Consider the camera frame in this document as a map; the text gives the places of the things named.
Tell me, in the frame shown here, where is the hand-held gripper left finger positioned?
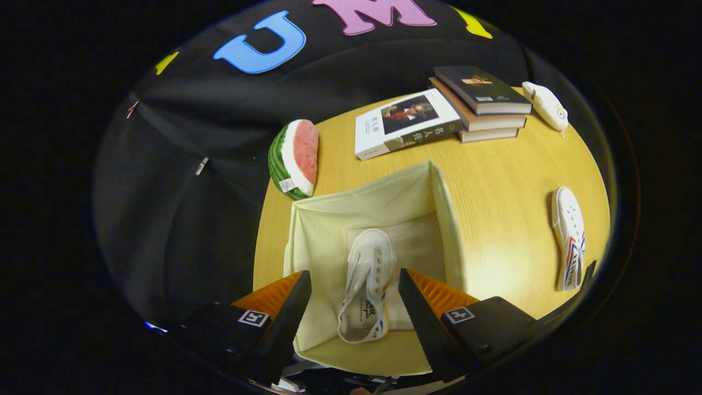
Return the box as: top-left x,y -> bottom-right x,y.
165,270 -> 312,386

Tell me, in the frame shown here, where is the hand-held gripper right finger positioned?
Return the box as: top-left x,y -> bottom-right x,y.
398,268 -> 541,383

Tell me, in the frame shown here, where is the white canvas shoe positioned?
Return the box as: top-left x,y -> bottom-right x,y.
337,228 -> 397,345
551,187 -> 586,291

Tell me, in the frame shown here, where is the beige fabric storage box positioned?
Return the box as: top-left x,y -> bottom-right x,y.
283,160 -> 467,377

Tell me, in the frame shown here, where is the watermelon slice plush toy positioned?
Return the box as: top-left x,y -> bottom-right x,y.
268,119 -> 320,201

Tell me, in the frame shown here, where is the thin brown book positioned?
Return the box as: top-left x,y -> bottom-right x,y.
458,127 -> 519,144

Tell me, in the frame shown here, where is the white portrait cover book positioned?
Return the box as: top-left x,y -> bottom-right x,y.
354,88 -> 465,161

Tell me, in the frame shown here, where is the brown cover book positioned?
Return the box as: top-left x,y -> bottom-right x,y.
428,77 -> 527,132

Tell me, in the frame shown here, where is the white plush toy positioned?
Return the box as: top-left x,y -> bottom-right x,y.
522,81 -> 569,132

